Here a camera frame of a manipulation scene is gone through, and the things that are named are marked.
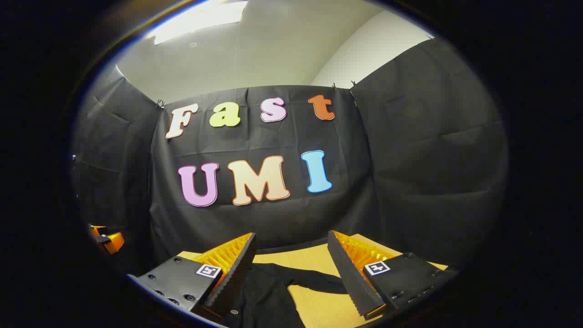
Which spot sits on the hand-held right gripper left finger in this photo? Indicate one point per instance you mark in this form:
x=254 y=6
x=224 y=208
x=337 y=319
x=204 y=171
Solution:
x=237 y=278

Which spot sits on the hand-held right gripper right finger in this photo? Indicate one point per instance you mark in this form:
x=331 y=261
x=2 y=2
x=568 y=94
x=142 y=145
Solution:
x=350 y=278

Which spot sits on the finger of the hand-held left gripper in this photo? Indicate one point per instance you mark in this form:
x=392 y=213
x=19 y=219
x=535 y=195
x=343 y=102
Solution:
x=114 y=241

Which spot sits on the black button shirt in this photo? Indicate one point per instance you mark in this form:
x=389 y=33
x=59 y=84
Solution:
x=268 y=296

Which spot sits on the black backdrop cloth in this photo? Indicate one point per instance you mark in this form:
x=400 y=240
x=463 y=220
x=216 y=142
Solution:
x=273 y=218

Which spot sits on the ceiling light panel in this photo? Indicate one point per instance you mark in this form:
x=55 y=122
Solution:
x=200 y=18

